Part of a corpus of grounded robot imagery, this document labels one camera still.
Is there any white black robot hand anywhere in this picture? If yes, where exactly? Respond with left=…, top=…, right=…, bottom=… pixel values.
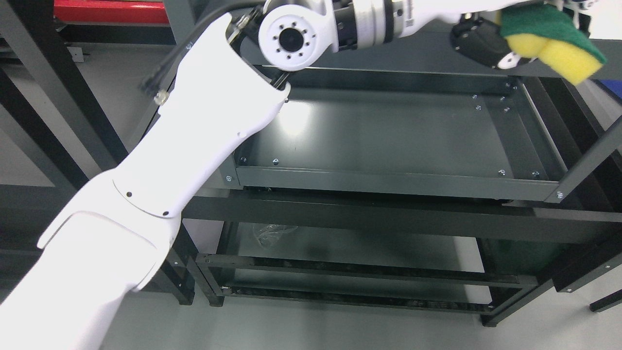
left=403, top=0, right=601, bottom=70

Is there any green yellow sponge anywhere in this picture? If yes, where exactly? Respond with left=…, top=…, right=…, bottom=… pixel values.
left=499, top=3, right=608, bottom=86

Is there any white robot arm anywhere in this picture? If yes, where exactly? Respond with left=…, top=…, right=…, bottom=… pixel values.
left=1, top=0, right=414, bottom=350

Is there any grey metal shelf unit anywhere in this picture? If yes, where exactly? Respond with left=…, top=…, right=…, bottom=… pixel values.
left=157, top=67, right=621, bottom=327

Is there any black metal shelf rack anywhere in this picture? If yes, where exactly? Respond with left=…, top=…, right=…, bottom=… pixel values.
left=1, top=0, right=127, bottom=189

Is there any red box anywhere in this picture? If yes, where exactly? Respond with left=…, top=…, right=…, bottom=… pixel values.
left=53, top=0, right=169, bottom=25

